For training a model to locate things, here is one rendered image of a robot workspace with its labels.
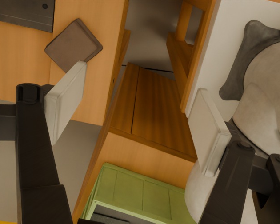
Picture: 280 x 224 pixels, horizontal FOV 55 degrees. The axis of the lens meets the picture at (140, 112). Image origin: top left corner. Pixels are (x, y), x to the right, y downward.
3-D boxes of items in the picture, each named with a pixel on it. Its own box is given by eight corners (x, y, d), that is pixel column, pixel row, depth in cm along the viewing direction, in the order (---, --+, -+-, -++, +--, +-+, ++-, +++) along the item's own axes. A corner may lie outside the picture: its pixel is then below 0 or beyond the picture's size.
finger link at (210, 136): (219, 132, 14) (233, 135, 14) (198, 86, 20) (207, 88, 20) (201, 177, 15) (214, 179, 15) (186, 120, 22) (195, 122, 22)
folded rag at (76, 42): (79, 16, 55) (75, 18, 53) (104, 47, 58) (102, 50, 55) (46, 46, 58) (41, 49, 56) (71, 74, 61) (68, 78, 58)
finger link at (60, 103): (54, 147, 15) (40, 144, 15) (82, 98, 21) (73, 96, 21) (58, 98, 14) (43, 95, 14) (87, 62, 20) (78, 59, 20)
